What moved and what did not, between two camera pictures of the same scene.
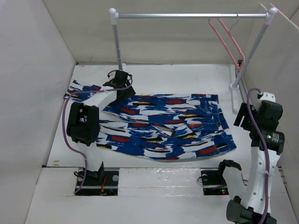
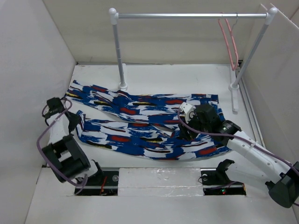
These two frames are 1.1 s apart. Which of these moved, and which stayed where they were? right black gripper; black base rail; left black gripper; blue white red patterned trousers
Moved: left black gripper; right black gripper
Stayed: black base rail; blue white red patterned trousers
